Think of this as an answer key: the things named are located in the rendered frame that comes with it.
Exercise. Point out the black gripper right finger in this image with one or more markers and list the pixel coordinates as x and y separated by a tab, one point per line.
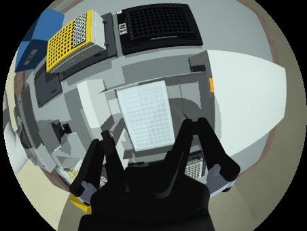
222	170

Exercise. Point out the blue bin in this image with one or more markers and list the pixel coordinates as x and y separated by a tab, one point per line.
33	48

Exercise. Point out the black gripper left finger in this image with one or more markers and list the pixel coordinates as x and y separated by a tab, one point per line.
89	175

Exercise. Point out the yellow open-top bin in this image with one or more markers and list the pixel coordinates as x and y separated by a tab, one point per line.
80	204

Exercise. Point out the black assay plate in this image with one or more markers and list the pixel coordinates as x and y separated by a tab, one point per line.
149	23

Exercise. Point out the grey bench mat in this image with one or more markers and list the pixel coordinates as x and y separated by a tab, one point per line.
225	25

